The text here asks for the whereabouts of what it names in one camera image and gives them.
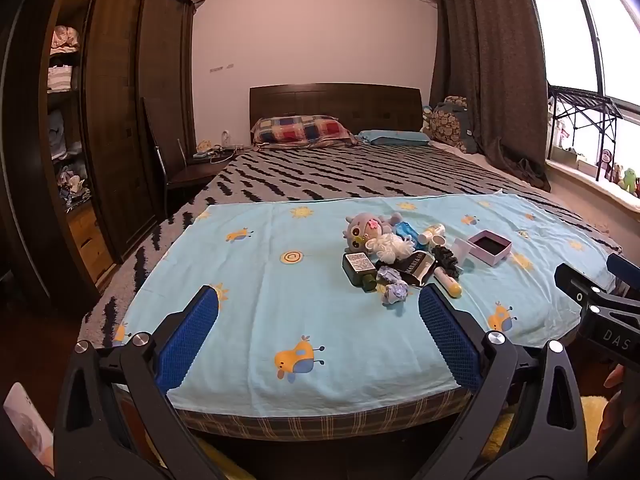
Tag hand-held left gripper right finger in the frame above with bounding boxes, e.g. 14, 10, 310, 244
415, 284, 588, 480

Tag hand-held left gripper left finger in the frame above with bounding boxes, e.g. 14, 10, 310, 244
54, 285, 236, 480

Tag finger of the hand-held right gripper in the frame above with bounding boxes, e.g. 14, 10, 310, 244
606, 253, 640, 283
554, 262, 608, 307

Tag pink box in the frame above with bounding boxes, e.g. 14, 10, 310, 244
468, 230, 513, 266

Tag grey plush doll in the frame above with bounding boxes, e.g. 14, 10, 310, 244
342, 212, 403, 254

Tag person's right hand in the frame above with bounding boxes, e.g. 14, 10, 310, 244
601, 364, 640, 443

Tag yellow white tube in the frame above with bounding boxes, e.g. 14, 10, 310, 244
432, 267, 464, 299

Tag purple scrunchie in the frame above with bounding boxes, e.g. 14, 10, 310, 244
382, 282, 410, 307

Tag black scrunchie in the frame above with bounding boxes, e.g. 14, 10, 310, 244
431, 245, 463, 279

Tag green frog plush toy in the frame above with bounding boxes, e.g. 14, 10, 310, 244
618, 167, 640, 197

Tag white box lid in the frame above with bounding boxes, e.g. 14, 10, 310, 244
452, 237, 474, 266

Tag monkey plush toy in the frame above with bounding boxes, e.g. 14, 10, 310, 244
595, 150, 617, 182

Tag white fluffy ball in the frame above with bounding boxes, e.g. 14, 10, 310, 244
365, 233, 416, 264

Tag light blue printed sheet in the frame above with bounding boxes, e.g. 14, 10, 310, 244
114, 192, 608, 411

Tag blue packet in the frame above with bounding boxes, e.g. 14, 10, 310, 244
392, 221, 422, 251

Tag dark green bottle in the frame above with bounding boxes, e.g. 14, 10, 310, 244
342, 252, 379, 294

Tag plaid mattress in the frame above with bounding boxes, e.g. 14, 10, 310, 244
170, 389, 473, 442

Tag black metal rack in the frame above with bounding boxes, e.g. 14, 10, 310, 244
546, 82, 626, 182

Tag white pink bag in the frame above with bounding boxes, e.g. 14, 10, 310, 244
2, 382, 56, 478

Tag mixed pile of clothes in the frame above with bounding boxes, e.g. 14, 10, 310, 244
57, 170, 92, 207

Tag black striped grey blanket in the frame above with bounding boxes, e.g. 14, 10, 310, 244
77, 142, 623, 351

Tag blue pillow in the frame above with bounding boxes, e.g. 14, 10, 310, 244
356, 129, 432, 147

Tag window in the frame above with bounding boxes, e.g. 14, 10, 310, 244
532, 0, 640, 123

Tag brown curtain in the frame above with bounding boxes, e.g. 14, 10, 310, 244
429, 0, 552, 193

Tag plaid pillow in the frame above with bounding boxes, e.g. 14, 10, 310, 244
251, 115, 358, 149

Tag dark wooden wardrobe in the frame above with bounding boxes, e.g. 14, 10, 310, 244
0, 0, 202, 311

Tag blue folded clothes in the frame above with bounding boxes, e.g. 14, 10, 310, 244
47, 110, 82, 161

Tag dark wooden headboard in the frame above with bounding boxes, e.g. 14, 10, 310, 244
249, 83, 423, 147

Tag striped folded clothes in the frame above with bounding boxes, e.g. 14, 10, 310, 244
47, 65, 76, 92

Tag pink folded clothes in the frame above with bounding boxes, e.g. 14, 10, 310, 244
50, 25, 81, 56

